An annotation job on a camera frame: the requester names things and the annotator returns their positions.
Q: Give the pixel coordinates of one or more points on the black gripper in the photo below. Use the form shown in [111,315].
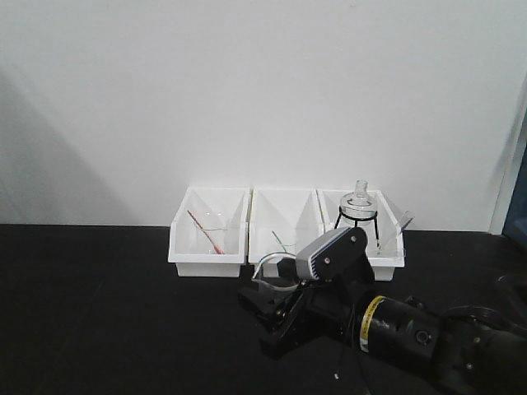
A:
[294,313]

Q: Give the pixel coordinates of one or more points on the clear glass beaker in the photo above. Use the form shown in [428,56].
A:
[266,274]

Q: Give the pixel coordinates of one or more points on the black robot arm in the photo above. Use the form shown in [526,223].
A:
[466,350]

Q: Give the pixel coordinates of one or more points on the beaker with green rod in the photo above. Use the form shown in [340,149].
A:
[280,243]

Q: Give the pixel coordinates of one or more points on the beaker with red rod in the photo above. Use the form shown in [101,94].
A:
[209,231]

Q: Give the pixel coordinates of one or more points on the middle white storage bin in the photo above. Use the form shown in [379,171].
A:
[294,212]

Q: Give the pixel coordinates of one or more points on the white storage bin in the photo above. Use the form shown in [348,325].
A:
[383,262]
[233,203]
[294,212]

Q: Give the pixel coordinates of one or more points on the left white storage bin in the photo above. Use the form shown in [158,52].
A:
[233,203]

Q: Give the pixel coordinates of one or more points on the glass flask bottle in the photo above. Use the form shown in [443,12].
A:
[359,199]

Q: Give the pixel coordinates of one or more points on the right white storage bin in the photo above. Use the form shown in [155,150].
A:
[383,262]

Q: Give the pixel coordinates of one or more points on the clear test tube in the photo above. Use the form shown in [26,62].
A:
[402,223]

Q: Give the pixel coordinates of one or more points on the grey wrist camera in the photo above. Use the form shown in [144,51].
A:
[341,251]

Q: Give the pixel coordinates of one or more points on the black wire tripod stand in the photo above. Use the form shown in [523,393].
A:
[367,220]

